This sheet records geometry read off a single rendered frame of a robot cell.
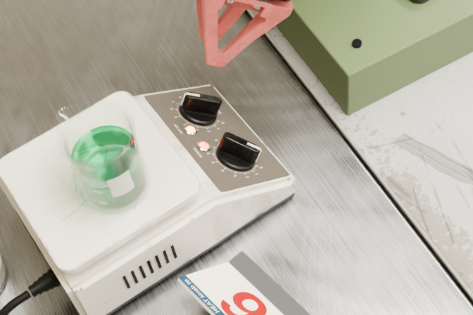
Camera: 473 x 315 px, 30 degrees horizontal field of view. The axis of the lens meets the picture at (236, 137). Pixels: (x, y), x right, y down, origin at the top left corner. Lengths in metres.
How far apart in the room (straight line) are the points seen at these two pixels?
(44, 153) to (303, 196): 0.21
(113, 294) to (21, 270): 0.10
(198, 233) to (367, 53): 0.21
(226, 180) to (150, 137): 0.07
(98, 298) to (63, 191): 0.08
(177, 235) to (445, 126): 0.26
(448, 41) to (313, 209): 0.19
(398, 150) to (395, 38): 0.09
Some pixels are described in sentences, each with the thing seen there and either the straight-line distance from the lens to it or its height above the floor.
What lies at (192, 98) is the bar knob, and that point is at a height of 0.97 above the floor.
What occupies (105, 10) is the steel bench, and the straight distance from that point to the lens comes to 0.89.
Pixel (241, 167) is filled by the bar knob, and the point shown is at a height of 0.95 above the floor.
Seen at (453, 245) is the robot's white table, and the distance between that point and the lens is 0.72.
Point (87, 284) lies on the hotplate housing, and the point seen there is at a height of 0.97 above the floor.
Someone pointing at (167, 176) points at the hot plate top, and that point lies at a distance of 0.65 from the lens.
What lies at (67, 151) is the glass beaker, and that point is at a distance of 0.59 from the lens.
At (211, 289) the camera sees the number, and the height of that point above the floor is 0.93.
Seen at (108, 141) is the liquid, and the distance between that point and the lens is 0.63.
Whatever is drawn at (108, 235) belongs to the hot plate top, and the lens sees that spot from 0.64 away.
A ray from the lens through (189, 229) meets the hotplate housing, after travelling 0.67.
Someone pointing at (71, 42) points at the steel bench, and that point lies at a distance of 0.88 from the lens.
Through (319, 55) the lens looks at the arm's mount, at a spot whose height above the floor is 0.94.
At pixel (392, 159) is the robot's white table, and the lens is 0.76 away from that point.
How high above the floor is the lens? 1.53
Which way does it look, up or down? 55 degrees down
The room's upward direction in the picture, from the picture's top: 10 degrees counter-clockwise
